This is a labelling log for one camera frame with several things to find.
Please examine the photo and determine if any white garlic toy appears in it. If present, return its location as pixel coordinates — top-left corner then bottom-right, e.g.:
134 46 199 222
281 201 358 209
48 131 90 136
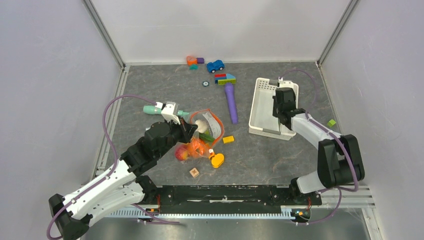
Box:
195 119 209 134

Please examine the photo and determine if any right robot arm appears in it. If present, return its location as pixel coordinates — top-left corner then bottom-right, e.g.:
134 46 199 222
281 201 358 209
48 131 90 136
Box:
272 87 365 204

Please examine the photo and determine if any clear zip bag orange zipper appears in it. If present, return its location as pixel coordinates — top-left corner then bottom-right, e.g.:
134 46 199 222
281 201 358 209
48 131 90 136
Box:
174 108 225 162

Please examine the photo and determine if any red apple toy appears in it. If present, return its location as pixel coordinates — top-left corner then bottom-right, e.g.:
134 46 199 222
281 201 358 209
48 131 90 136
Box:
174 146 189 162

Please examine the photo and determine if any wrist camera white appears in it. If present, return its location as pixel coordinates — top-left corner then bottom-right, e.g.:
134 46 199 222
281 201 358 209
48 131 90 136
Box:
155 101 181 125
277 77 294 89

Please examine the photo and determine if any blue toy car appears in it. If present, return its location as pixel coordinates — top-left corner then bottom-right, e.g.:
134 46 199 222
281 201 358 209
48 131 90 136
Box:
206 59 225 73

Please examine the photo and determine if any yellow brick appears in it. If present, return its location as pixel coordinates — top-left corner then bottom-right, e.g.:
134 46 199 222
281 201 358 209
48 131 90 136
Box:
222 135 235 144

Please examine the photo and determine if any teal small block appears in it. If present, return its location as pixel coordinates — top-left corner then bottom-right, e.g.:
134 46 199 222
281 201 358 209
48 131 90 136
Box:
189 64 199 70

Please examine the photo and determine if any multicolour brick stack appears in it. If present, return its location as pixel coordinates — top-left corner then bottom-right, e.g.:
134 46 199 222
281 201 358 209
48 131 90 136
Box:
214 73 237 85

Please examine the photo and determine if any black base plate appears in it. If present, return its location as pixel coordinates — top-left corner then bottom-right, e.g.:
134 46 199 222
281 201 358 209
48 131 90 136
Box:
136 180 323 215

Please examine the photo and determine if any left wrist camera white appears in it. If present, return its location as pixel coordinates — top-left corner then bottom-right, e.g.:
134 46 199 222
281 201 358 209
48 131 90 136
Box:
155 101 181 125

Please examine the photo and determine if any orange oval block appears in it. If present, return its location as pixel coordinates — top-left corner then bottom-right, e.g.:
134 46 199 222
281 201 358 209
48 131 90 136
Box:
210 153 225 168

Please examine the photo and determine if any small green cube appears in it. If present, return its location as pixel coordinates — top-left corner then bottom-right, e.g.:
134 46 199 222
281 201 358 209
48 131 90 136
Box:
327 119 337 128

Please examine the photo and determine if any wooden cube with X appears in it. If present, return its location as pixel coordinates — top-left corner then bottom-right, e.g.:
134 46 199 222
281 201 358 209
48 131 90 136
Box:
189 167 200 178

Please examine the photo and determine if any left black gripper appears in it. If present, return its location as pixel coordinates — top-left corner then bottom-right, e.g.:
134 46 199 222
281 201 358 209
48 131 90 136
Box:
156 114 198 159

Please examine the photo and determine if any orange pumpkin toy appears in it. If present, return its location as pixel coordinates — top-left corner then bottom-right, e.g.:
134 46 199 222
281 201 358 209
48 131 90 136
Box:
187 138 210 158

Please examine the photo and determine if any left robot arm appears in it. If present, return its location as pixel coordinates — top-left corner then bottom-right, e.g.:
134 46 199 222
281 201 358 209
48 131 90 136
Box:
46 118 198 240

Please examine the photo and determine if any long green cucumber toy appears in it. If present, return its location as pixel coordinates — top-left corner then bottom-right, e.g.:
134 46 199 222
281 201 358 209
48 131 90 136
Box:
199 133 216 143

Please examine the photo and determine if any white plastic basket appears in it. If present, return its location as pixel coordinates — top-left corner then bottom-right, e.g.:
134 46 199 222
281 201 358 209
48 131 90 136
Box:
248 77 299 141

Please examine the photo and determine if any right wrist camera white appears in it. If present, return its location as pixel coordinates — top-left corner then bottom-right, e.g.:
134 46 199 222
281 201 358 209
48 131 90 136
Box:
277 77 294 89

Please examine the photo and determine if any purple small block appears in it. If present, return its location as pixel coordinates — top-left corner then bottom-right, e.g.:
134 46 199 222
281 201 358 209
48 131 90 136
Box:
196 57 205 64

